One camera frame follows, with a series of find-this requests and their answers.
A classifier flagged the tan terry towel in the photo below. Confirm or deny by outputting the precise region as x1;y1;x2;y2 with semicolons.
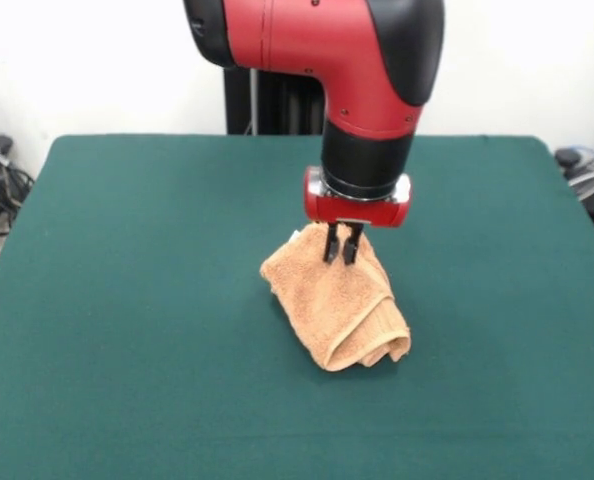
259;223;412;374

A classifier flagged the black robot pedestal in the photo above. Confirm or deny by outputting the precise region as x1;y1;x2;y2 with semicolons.
222;67;328;136

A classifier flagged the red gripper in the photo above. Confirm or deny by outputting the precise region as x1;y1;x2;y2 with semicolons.
302;167;413;266

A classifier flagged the dark green table cloth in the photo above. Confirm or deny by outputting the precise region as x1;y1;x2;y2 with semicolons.
0;133;594;480

